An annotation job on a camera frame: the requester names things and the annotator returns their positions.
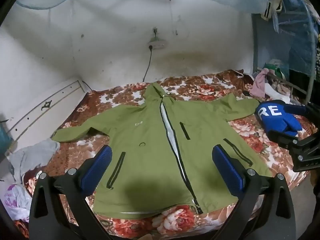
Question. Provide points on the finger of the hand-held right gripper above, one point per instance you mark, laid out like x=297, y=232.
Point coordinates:
x=282, y=137
x=313, y=111

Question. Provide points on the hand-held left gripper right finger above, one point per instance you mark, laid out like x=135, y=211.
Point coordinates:
x=227, y=170

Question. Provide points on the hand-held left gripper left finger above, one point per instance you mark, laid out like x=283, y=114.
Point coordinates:
x=97, y=168

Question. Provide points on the green hooded jacket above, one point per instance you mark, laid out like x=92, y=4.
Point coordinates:
x=150, y=135

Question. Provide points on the blue garment with white print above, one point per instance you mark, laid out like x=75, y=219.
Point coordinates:
x=280, y=120

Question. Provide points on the pink cloth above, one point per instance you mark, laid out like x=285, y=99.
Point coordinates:
x=260, y=83

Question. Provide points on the green white bag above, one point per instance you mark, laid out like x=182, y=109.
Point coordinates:
x=273, y=68

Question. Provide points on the grey cloth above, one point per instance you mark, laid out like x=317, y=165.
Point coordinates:
x=32, y=155

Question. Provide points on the white headboard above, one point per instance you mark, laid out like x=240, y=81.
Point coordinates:
x=42, y=110

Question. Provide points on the floral blanket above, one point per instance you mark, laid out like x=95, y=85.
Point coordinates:
x=212, y=90

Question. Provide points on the blue curtain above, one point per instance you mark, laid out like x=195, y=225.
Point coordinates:
x=297, y=30

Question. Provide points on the white purple patterned cloth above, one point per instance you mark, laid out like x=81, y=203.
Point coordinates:
x=16, y=200

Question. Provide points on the teal object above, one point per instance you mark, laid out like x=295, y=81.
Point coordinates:
x=4, y=135

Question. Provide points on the white black striped hanging cloth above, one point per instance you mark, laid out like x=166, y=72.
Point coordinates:
x=271, y=2

